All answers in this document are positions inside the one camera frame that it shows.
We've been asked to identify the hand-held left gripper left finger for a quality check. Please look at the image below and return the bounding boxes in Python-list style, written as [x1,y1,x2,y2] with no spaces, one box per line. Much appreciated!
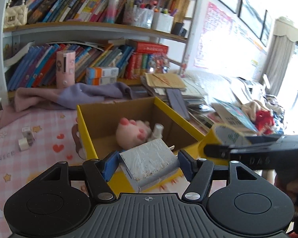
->
[40,151,120,201]

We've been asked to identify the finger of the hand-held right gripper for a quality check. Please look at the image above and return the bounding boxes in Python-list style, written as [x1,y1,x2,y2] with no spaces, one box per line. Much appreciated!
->
[204,142,240,159]
[246,134,283,145]

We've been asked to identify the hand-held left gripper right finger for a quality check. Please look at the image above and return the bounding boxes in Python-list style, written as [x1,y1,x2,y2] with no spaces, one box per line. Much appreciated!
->
[177,149,264,201]

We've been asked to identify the silver foil box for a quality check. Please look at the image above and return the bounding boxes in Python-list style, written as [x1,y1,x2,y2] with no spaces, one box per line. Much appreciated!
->
[119,138,180,193]

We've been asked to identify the pink plush toy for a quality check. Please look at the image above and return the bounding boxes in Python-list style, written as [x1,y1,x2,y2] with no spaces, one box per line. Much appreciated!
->
[115,117,152,150]

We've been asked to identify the small white bottle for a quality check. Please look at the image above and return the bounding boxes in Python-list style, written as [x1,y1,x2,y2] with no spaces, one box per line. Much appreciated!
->
[149,123,164,142]

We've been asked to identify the yellow cardboard box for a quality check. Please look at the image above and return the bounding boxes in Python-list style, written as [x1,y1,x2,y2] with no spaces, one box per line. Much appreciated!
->
[76,96,229,194]

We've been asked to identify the pink cylinder container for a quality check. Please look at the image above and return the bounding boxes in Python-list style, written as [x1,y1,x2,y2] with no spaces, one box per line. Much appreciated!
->
[56,50,76,89]

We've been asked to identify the person's right hand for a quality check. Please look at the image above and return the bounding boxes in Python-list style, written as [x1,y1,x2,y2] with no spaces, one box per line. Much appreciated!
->
[274,171,298,197]

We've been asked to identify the red plush toy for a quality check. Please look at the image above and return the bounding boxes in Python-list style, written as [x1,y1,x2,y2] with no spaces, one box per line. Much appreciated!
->
[254,110,277,135]

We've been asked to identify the beige plush toy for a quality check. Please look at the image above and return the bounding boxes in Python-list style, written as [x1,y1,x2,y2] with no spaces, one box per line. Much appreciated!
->
[241,100,271,122]

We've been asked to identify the blue cover booklet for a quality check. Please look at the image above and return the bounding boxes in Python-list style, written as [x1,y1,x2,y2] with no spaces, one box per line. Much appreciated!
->
[211,99,259,133]

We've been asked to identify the stack of papers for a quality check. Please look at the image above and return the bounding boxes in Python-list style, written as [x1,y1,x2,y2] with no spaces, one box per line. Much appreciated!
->
[141,78,207,113]

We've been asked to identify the pile of papers and books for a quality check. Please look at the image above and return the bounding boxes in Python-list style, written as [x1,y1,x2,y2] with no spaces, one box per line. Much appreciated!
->
[189,71,288,134]

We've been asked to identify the purple cloth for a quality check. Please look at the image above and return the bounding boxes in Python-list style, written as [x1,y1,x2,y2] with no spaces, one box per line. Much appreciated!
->
[57,81,136,109]

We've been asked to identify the grey curtain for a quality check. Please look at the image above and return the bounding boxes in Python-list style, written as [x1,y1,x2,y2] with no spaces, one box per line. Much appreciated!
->
[263,17,298,98]

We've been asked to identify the orange and white carton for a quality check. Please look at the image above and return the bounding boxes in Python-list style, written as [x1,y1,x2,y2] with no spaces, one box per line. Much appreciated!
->
[86,66,120,79]
[85,76,118,86]

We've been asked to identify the brown paper envelope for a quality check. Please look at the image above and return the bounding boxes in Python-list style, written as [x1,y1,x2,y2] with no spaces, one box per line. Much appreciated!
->
[145,73,187,90]

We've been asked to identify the pink cloth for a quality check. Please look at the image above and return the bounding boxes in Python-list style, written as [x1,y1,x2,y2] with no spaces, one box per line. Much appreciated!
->
[0,87,77,132]

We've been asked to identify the colourful picture box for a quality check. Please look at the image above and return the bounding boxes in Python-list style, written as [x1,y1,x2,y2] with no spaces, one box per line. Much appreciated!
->
[149,55,171,74]

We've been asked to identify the row of blue books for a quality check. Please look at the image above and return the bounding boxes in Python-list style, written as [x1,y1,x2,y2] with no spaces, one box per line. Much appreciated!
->
[6,42,140,91]

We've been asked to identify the red book box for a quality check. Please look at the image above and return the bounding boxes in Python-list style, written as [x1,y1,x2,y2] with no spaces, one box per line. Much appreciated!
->
[132,40,169,54]

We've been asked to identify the small black box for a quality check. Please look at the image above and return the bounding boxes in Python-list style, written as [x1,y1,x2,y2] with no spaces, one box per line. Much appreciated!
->
[171,22,188,36]

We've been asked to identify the white bookshelf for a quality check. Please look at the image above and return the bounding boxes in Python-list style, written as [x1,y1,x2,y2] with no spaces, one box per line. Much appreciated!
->
[0,0,199,100]

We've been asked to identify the white pen cup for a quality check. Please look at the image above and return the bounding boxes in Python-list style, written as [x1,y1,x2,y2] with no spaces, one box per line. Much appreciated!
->
[151,12,175,33]

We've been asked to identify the clear pen cup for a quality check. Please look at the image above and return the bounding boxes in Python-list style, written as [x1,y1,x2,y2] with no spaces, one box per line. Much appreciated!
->
[123,5,154,29]

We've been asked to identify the long row of books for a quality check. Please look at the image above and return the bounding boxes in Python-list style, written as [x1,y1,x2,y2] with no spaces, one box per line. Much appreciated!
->
[25,0,133,23]

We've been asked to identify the cream quilted handbag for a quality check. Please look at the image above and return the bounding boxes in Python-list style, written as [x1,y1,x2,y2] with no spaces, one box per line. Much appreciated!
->
[3,0,28,28]

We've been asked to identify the wall poster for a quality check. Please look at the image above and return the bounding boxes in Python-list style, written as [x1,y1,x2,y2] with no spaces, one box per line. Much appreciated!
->
[194,1,267,80]

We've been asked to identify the black window frame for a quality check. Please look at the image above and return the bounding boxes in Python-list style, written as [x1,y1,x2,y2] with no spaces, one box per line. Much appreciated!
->
[212,0,274,46]

